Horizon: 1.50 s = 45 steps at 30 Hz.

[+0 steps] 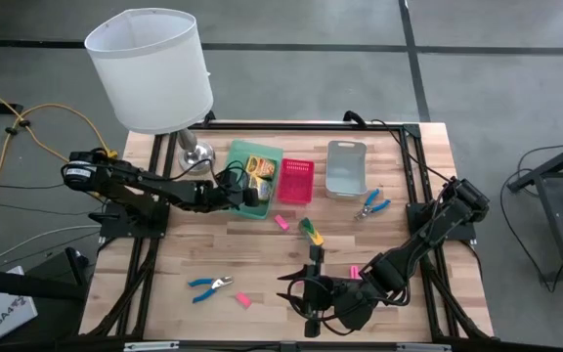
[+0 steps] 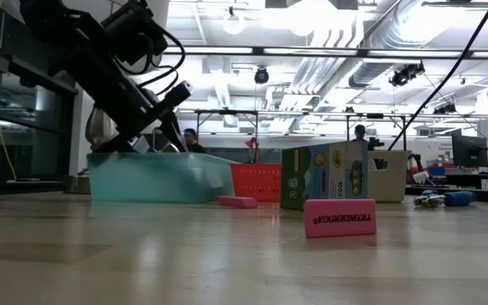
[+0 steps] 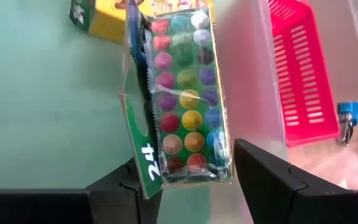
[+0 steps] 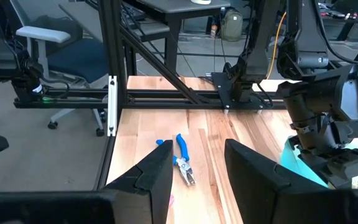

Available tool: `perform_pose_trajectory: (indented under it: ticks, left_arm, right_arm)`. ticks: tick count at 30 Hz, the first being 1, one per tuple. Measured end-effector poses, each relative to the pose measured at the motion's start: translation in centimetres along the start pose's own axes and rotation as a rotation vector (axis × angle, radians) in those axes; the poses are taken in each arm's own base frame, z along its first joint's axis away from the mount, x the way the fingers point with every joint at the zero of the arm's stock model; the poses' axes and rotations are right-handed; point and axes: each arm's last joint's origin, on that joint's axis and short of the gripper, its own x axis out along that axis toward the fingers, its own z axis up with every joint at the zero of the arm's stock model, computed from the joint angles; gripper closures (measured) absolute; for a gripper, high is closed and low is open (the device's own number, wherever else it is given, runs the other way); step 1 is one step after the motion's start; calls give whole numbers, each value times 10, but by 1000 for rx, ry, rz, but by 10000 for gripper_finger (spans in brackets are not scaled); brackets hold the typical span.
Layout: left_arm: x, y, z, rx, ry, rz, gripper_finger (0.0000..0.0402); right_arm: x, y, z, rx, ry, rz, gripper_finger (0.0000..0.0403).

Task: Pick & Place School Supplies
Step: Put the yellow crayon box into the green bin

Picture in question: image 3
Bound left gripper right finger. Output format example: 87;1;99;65
234;139;358;224

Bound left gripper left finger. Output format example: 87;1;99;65
0;158;163;224

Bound green plastic tray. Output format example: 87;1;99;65
0;0;289;224

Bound plastic-wrapped crayon box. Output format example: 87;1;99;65
118;0;234;200

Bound yellow green crayon box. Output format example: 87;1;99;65
69;0;130;44

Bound red slotted plastic basket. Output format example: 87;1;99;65
265;0;341;147

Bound blue-handled pliers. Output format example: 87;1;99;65
337;101;358;147

